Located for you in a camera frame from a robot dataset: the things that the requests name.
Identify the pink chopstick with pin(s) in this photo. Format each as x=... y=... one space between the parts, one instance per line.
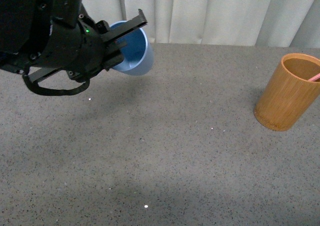
x=314 y=78

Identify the white curtain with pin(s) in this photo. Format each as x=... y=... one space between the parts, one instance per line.
x=273 y=23

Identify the blue plastic cup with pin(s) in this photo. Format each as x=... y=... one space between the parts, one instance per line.
x=136 y=53

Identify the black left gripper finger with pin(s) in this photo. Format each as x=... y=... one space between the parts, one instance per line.
x=110 y=35

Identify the bamboo chopstick holder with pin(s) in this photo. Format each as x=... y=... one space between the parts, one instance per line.
x=289 y=92

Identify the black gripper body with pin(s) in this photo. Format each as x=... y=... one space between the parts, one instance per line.
x=49 y=34

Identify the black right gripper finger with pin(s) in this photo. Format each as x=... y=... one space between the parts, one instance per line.
x=113 y=55

